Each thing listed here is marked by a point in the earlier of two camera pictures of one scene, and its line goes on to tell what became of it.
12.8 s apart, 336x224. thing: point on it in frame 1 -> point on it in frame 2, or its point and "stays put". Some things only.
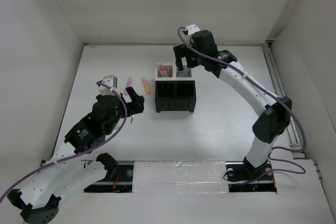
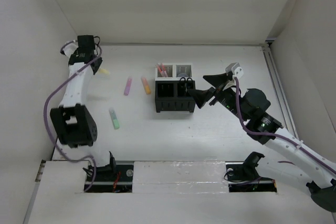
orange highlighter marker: (146, 86) stays put
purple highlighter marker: (129, 84) stays put
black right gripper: (181, 51) -> (216, 81)
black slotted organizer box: (175, 95) stays put
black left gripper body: (121, 113) -> (97, 67)
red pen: (165, 72) stays put
